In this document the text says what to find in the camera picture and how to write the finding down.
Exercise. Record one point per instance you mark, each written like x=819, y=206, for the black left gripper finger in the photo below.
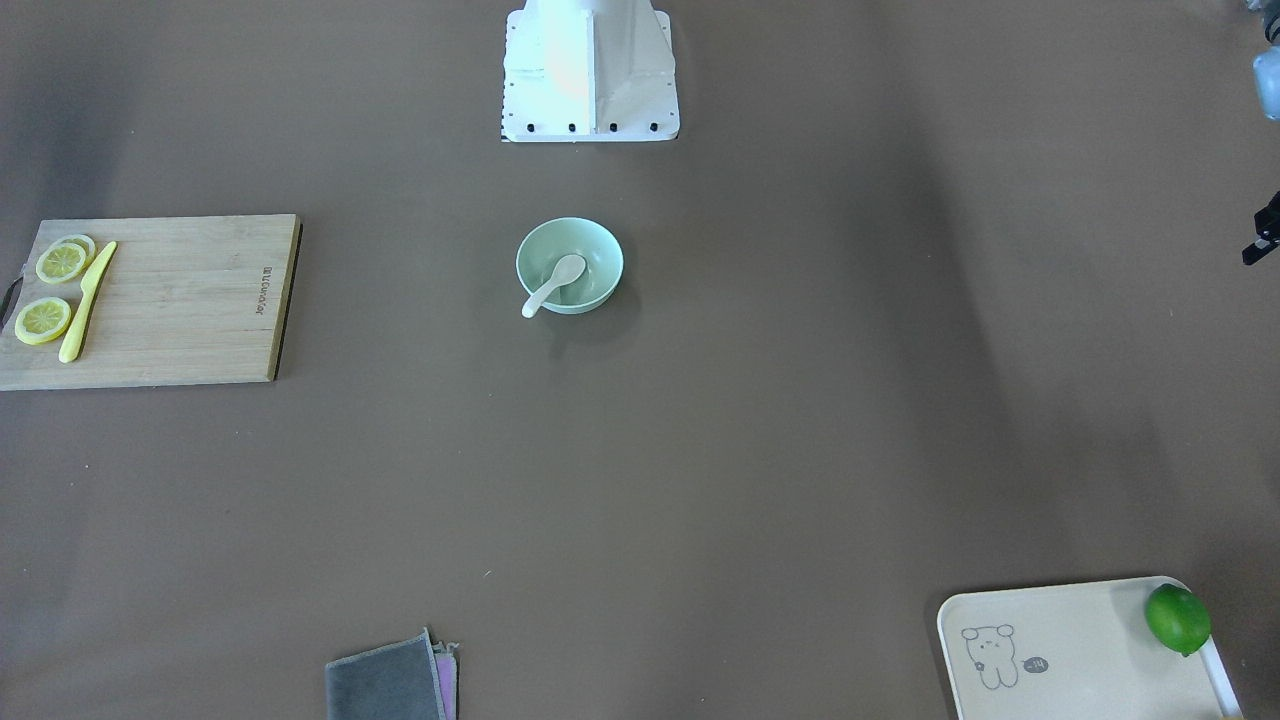
x=1266, y=232

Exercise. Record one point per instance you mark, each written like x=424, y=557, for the white ceramic spoon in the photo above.
x=566, y=271

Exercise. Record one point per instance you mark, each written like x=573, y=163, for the light green bowl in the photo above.
x=551, y=240

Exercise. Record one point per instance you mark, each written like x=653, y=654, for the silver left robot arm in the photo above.
x=1266, y=79

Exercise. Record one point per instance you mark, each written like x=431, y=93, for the green lime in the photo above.
x=1177, y=619

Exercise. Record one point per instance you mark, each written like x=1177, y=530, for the beige serving tray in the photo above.
x=1075, y=651

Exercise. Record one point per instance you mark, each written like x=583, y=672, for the grey folded cloth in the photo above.
x=413, y=679

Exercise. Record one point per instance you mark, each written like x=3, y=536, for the bamboo cutting board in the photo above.
x=184, y=301

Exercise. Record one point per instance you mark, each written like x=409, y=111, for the yellow plastic knife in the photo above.
x=73, y=340

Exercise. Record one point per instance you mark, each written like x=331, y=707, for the upper lemon slice stack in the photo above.
x=66, y=258

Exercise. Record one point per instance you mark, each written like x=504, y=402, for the lower lemon slice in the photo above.
x=42, y=320

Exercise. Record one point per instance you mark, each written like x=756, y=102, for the white pedestal column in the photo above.
x=589, y=72

